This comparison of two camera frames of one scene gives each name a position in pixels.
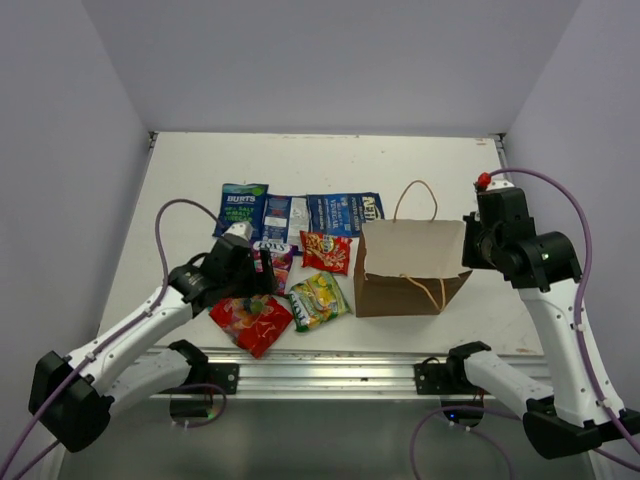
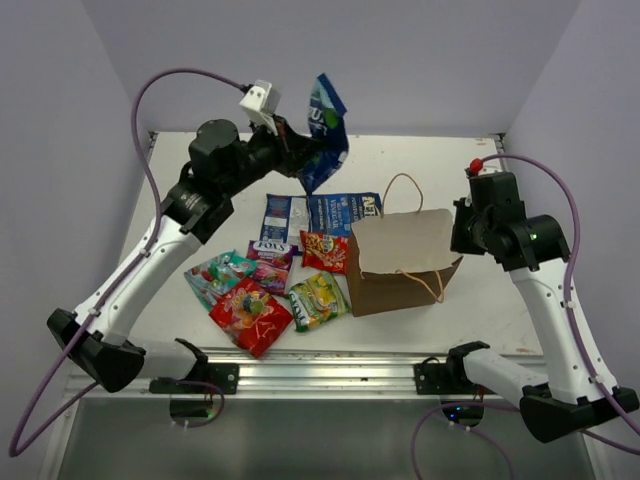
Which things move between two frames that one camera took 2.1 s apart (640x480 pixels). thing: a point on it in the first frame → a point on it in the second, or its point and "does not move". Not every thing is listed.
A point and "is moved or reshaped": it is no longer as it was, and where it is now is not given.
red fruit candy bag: (254, 323) does not move
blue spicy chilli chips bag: (285, 217) does not move
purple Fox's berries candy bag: (281, 256) does not move
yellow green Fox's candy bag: (316, 300) does not move
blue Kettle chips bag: (342, 213) does not move
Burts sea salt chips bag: (243, 202) → (325, 111)
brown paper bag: (409, 267) is moved or reshaped
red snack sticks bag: (325, 253) does not move
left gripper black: (257, 283) → (291, 148)
